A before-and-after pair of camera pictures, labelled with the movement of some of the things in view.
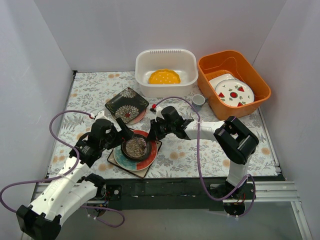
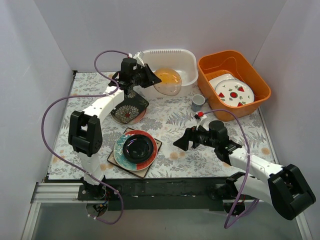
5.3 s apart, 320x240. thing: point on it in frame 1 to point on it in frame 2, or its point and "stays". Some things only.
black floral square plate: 126,105 stays
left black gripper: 119,135 to 144,76
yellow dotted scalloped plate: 164,76 stays
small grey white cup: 198,101 stays
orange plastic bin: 212,65 stays
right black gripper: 155,129 to 193,137
